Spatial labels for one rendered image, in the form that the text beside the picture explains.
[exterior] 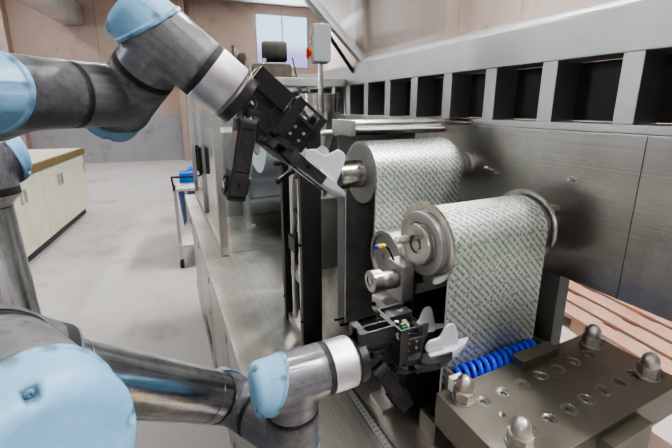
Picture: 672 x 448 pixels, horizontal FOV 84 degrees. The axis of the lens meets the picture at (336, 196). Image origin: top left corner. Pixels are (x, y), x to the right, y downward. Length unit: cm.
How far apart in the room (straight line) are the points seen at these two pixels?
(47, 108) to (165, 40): 14
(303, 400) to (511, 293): 43
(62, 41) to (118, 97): 1182
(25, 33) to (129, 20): 1210
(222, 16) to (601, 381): 1169
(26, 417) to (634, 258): 83
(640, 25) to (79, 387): 86
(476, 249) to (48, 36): 1214
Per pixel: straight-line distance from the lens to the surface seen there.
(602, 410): 78
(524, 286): 81
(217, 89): 49
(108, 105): 51
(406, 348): 62
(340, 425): 82
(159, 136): 1181
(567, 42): 90
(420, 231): 65
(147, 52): 50
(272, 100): 52
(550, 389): 78
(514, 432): 64
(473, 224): 68
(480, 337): 78
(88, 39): 1218
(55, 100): 47
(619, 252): 85
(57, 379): 30
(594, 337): 91
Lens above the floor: 148
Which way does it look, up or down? 13 degrees down
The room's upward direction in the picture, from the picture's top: straight up
